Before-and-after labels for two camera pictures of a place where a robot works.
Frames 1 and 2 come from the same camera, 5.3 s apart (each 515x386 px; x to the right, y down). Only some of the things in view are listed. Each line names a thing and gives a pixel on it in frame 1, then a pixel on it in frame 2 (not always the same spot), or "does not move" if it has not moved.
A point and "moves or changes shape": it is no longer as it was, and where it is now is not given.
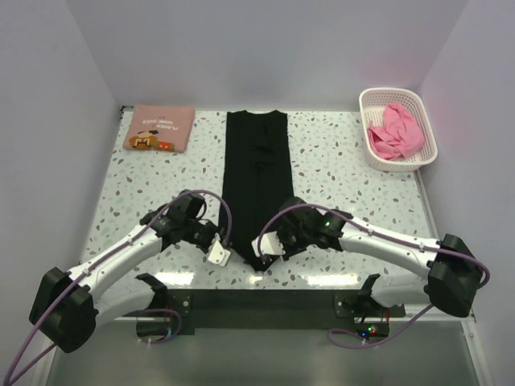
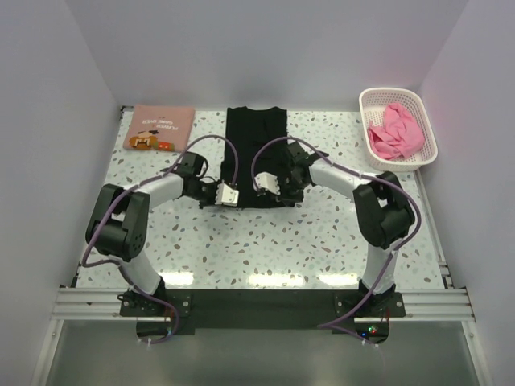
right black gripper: [281, 232] → [286, 198]
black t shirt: [256, 178] moves or changes shape
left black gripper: [214, 229] → [212, 202]
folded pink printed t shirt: [166, 128] does not move
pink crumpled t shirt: [401, 135] does not move
